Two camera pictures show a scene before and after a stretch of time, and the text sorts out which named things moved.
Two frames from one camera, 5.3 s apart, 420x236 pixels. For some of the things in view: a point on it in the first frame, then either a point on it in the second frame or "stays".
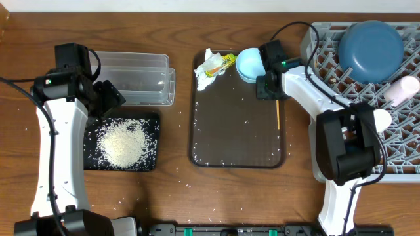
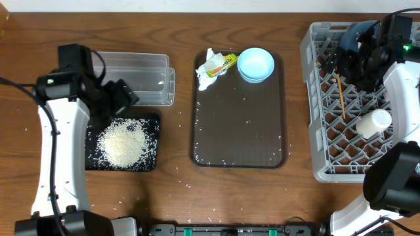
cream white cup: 382,119 stays
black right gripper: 264,95 -> 348,59
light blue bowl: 249,65 stays
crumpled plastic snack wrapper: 214,65 stays
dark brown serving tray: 229,127 stays
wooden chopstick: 277,110 -> 341,96
